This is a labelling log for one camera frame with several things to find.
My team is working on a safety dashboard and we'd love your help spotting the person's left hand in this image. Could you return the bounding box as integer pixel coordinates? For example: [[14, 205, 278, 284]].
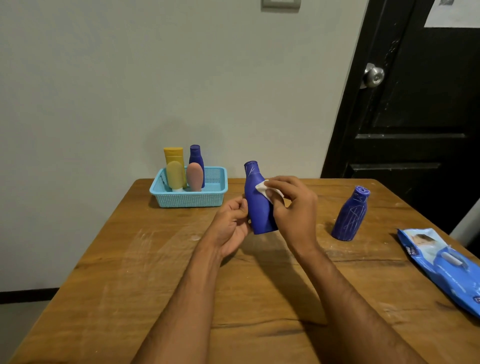
[[202, 196, 251, 260]]

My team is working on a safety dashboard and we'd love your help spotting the person's right hand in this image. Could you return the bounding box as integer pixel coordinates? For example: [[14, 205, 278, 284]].
[[264, 175, 320, 257]]

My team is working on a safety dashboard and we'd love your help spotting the blue plastic basket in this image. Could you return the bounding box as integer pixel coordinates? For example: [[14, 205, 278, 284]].
[[149, 166, 229, 209]]

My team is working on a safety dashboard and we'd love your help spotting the white wipe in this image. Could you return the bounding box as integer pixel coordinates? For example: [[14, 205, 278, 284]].
[[254, 179, 285, 205]]

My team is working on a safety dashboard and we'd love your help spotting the peach pink bottle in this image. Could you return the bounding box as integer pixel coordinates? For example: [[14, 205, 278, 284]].
[[185, 162, 204, 193]]

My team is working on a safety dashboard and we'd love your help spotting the pale yellow rounded bottle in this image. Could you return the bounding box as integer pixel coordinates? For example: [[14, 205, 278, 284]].
[[165, 160, 185, 192]]

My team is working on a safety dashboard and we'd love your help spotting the small blue patterned bottle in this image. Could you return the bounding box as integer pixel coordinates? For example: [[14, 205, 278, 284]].
[[188, 144, 206, 189]]

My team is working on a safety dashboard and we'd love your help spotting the yellow capped bottle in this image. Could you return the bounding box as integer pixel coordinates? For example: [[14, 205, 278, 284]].
[[163, 146, 187, 189]]

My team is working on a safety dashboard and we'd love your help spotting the blue wet wipes pack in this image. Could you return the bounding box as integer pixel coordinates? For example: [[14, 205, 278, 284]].
[[397, 227, 480, 320]]

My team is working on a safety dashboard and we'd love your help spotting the person's right forearm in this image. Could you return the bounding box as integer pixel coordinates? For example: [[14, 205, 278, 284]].
[[294, 245, 428, 364]]

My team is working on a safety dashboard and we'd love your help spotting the person's left forearm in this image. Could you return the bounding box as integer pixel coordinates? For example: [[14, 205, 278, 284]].
[[131, 245, 226, 364]]

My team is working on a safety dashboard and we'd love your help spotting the wooden table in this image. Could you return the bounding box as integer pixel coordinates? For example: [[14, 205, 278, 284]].
[[9, 178, 480, 364]]

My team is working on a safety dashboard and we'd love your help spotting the black panel door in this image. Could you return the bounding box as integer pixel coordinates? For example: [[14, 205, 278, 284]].
[[320, 0, 480, 235]]

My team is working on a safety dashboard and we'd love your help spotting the silver door knob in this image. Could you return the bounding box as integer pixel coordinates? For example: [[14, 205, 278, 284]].
[[360, 62, 386, 90]]

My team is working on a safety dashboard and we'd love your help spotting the black baseboard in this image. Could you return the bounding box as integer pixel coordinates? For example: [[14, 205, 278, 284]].
[[0, 287, 60, 305]]

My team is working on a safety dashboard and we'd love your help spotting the white paper sheet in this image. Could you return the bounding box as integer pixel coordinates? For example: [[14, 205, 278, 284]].
[[424, 0, 480, 29]]

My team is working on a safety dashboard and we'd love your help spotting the grey wall light switch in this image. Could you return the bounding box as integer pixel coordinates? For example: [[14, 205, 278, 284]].
[[260, 0, 302, 11]]

